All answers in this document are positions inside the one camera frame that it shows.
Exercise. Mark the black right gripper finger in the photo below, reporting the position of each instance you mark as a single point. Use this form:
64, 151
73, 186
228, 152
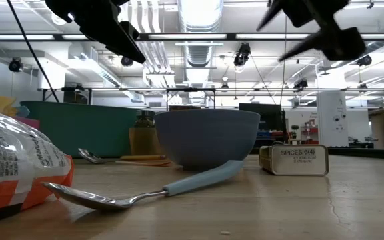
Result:
272, 11
342, 43

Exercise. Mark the red equipment rack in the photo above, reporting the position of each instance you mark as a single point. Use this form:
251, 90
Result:
309, 131

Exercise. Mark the green rectangular spice tin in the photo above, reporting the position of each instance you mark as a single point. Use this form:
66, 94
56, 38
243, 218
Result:
298, 160

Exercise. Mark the white round ceiling duct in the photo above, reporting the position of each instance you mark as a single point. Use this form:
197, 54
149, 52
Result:
200, 15

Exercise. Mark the black aluminium frame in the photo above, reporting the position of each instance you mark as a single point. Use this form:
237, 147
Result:
185, 36

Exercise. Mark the grey slanted ceiling duct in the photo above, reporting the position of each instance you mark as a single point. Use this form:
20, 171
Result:
378, 45

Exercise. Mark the orange plastic bin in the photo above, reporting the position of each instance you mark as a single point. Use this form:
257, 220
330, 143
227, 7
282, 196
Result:
143, 141

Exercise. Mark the blue bowl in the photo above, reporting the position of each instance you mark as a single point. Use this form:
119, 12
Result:
205, 140

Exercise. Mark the white orange ramen packet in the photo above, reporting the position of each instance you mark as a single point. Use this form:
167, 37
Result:
12, 160

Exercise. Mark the black ceiling spotlight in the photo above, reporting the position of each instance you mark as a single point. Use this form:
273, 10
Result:
15, 65
242, 55
300, 84
364, 60
127, 62

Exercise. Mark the white cabinet pillar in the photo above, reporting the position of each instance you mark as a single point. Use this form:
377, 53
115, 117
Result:
332, 110

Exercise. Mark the green plastic bin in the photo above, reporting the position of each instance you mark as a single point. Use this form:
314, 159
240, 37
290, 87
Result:
85, 130

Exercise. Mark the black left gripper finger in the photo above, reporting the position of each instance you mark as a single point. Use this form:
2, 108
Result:
95, 20
130, 29

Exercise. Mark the pink plastic bin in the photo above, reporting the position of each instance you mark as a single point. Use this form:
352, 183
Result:
28, 122

